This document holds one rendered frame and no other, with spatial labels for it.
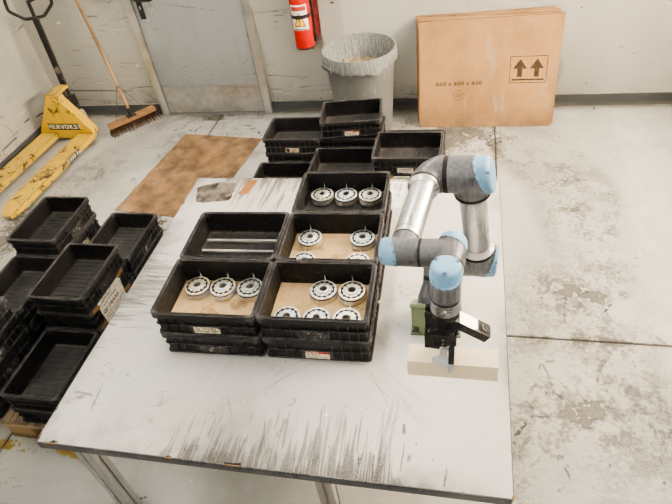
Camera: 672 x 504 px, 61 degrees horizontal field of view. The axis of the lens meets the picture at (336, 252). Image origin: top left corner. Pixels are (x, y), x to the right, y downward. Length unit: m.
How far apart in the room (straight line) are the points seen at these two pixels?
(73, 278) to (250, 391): 1.44
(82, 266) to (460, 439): 2.18
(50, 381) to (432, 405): 1.89
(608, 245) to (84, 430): 2.91
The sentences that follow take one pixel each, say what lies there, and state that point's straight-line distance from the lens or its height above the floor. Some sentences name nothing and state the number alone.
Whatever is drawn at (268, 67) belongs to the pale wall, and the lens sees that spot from 5.13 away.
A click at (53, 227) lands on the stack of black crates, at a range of 3.70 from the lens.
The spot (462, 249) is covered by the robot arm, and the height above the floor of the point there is 1.41.
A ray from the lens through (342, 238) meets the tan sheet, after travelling 2.40.
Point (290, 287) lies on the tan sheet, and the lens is 2.23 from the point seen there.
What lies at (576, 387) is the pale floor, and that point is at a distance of 2.98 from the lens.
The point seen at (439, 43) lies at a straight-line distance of 4.62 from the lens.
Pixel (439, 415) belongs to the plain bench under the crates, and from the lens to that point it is 1.98.
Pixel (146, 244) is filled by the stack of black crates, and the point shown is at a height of 0.41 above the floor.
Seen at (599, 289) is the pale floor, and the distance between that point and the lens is 3.43.
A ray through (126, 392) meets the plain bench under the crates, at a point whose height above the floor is 0.70.
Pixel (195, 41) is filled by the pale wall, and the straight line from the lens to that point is 5.24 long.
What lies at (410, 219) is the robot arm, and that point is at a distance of 1.54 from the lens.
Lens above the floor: 2.37
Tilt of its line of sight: 41 degrees down
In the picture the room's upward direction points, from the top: 9 degrees counter-clockwise
